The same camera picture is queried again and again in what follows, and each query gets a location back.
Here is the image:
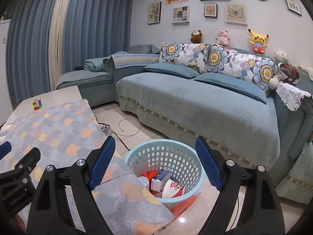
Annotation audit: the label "red paper cup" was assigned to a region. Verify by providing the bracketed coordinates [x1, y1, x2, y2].
[162, 179, 185, 198]

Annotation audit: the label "red plastic bag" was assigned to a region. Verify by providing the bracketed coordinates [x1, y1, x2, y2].
[140, 170, 158, 182]

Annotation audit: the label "blue white milk carton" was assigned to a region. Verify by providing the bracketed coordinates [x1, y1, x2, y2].
[150, 168, 171, 192]

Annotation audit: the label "white refrigerator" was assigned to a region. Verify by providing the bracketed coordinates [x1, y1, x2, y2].
[0, 20, 13, 126]

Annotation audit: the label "rubiks cube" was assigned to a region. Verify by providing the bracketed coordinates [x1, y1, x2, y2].
[32, 99, 42, 110]

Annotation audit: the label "patterned scale tablecloth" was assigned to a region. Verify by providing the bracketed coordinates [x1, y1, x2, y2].
[1, 100, 174, 234]

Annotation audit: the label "teal sectional sofa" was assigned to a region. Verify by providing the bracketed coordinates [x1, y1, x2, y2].
[57, 45, 312, 204]

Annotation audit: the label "light blue laundry basket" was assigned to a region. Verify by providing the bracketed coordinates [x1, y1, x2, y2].
[124, 139, 205, 209]

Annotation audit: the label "white lace armrest cover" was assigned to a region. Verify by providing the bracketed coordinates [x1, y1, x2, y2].
[276, 82, 312, 111]

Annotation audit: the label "folded teal blanket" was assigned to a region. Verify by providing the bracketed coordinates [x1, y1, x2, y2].
[83, 58, 106, 72]

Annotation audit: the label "blue curtains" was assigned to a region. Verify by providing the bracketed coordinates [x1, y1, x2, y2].
[1, 0, 133, 106]

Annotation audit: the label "right blue flat pillow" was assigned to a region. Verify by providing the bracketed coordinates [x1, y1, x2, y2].
[194, 73, 267, 104]

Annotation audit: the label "blue flat pillow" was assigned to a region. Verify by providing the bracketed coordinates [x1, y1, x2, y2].
[194, 73, 267, 104]
[144, 63, 200, 79]

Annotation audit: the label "striped armrest cover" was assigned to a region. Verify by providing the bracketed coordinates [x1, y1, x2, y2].
[112, 53, 160, 69]

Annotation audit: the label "white duck plush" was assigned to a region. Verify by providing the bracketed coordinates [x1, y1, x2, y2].
[298, 66, 313, 81]

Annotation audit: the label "white bear plush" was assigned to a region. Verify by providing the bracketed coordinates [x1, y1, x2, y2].
[268, 48, 290, 90]

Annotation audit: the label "right floral cushion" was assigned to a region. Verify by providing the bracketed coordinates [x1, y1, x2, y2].
[202, 43, 277, 95]

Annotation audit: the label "floral cushion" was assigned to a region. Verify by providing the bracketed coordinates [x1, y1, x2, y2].
[159, 42, 211, 74]
[202, 43, 277, 95]

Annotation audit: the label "left blue flat pillow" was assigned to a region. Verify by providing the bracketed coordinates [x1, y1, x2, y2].
[144, 63, 200, 79]

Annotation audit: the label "pikachu plush toy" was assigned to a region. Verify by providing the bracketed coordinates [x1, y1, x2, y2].
[248, 29, 269, 55]

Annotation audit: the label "left floral cushion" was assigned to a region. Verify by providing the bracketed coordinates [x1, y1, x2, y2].
[159, 42, 211, 74]

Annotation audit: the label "pink pig plush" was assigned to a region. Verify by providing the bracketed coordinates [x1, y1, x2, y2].
[215, 29, 231, 47]

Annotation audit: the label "brown monkey plush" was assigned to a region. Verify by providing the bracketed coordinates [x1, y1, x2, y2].
[191, 30, 202, 43]

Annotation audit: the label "butterfly picture frame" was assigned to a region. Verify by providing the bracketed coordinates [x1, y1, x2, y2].
[225, 4, 248, 25]

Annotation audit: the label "small right picture frame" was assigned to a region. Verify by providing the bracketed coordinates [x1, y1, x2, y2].
[286, 0, 302, 16]

